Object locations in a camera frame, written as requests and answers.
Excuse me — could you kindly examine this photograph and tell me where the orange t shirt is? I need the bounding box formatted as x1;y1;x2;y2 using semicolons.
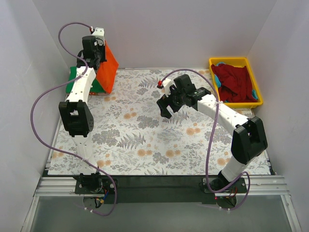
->
96;42;119;94

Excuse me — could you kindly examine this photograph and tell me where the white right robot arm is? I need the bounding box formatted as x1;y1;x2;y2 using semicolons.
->
157;74;268;193

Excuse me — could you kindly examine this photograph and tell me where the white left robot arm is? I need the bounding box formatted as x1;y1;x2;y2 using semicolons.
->
58;35;104;193

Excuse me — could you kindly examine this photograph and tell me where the folded green t shirt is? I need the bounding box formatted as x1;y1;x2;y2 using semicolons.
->
65;65;107;94

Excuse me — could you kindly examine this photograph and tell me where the dark red t shirt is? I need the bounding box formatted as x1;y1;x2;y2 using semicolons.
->
211;64;254;103

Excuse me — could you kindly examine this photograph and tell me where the yellow plastic bin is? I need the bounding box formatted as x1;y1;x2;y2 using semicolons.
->
209;57;263;108

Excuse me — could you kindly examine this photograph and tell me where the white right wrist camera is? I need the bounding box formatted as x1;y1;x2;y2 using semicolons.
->
157;78;173;96

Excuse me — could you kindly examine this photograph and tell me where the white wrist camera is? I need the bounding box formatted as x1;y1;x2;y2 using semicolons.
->
157;78;173;96
90;27;105;44

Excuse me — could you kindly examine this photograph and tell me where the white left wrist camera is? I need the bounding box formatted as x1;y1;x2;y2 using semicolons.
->
90;27;105;44

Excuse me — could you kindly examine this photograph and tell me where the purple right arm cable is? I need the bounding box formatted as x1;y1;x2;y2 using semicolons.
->
158;68;251;211

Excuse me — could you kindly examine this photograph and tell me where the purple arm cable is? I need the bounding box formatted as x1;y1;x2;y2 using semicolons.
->
30;22;118;216
158;68;251;211

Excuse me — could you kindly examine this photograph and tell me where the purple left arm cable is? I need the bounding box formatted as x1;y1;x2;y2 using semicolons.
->
30;22;118;216

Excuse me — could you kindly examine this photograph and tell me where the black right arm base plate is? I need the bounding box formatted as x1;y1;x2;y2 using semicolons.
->
199;177;247;194

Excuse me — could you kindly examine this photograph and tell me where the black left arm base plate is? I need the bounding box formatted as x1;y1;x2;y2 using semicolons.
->
74;177;118;194

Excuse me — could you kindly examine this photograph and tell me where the aluminium frame rail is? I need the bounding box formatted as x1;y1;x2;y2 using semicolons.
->
22;175;301;232

